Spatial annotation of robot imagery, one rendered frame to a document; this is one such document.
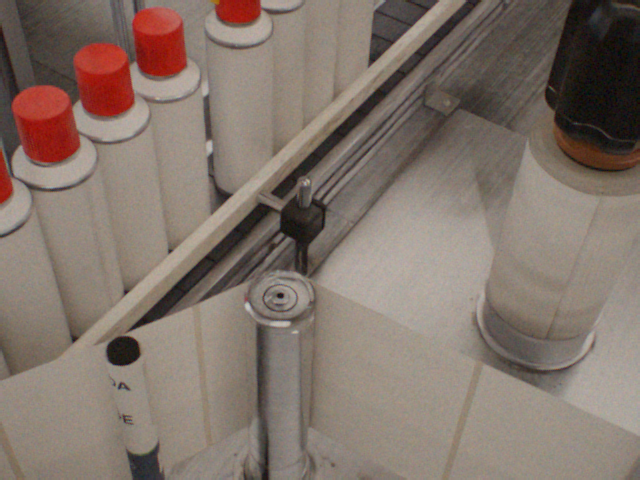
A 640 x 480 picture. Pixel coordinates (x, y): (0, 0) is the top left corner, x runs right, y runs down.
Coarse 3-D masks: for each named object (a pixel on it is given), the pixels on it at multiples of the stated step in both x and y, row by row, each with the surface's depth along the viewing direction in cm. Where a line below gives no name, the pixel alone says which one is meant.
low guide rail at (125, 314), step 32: (448, 0) 93; (416, 32) 89; (384, 64) 85; (352, 96) 81; (320, 128) 78; (288, 160) 76; (256, 192) 73; (224, 224) 71; (192, 256) 68; (160, 288) 66; (128, 320) 64; (64, 352) 61
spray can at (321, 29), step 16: (320, 0) 73; (336, 0) 74; (320, 16) 74; (336, 16) 76; (320, 32) 75; (336, 32) 77; (320, 48) 76; (304, 64) 77; (320, 64) 78; (304, 80) 78; (320, 80) 79; (304, 96) 80; (320, 96) 80; (304, 112) 81; (320, 112) 82
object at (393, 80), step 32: (416, 0) 99; (480, 0) 101; (384, 32) 94; (448, 32) 96; (416, 64) 92; (384, 96) 89; (352, 128) 86; (320, 160) 82; (224, 256) 74; (192, 288) 72
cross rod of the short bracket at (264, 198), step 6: (258, 192) 73; (264, 192) 73; (258, 198) 73; (264, 198) 73; (270, 198) 73; (276, 198) 73; (264, 204) 73; (270, 204) 73; (276, 204) 72; (282, 204) 72; (276, 210) 73
